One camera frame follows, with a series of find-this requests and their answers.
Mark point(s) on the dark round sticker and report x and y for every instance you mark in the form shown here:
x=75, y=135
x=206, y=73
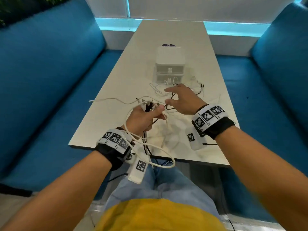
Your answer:
x=168, y=45

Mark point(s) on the blue jeans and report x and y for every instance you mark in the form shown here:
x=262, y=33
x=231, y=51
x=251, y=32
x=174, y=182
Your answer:
x=166, y=185

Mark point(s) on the person's left hand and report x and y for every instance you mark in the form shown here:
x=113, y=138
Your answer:
x=139, y=119

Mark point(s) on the person's left forearm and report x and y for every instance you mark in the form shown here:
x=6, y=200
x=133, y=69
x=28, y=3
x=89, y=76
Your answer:
x=60, y=190

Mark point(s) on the blue upholstered sofa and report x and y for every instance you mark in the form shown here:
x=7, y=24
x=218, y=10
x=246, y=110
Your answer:
x=48, y=93
x=269, y=105

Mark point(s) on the white two-drawer organizer box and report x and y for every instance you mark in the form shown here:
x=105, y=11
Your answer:
x=170, y=64

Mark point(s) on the black wristband with marker tiles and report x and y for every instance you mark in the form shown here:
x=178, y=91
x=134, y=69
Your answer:
x=211, y=120
x=115, y=144

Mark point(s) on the person's left thumb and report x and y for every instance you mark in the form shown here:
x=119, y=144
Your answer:
x=157, y=110

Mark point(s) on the person's right thumb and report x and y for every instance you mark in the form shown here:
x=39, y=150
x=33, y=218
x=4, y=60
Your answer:
x=170, y=102

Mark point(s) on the person's right hand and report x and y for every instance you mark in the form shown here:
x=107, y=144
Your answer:
x=186, y=101

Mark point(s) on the yellow shirt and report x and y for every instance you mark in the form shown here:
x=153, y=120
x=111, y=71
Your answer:
x=158, y=216

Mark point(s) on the person's right forearm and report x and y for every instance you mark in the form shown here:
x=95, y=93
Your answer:
x=264, y=175

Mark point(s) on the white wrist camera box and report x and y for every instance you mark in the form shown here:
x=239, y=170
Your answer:
x=194, y=139
x=139, y=169

